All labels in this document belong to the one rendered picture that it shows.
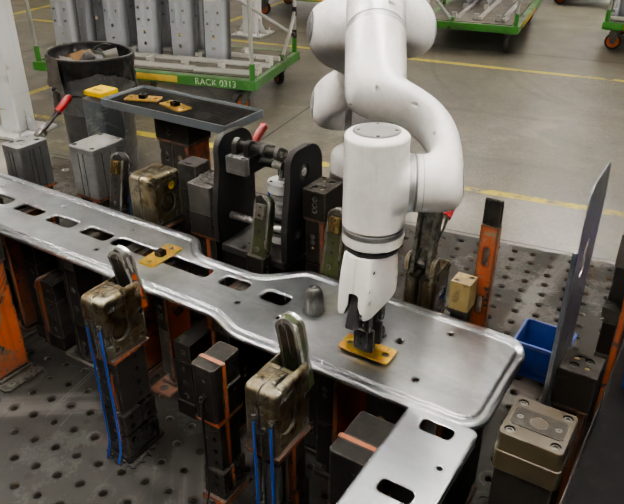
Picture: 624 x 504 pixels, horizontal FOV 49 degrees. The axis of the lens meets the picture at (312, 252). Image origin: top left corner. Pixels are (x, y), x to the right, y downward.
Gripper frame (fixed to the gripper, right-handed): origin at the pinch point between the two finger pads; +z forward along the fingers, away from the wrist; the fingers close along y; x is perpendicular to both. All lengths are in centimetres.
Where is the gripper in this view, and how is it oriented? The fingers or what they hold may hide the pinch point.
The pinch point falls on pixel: (368, 334)
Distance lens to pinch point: 103.3
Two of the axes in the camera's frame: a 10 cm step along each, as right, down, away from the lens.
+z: 0.0, 8.7, 4.9
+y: -5.3, 4.2, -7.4
